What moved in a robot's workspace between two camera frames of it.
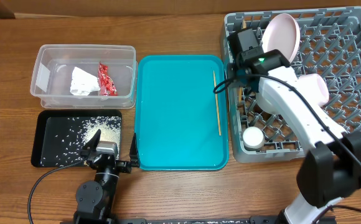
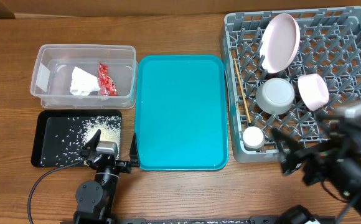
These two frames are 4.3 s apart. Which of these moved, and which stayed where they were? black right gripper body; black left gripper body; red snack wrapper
Moved: black right gripper body
Stayed: red snack wrapper; black left gripper body
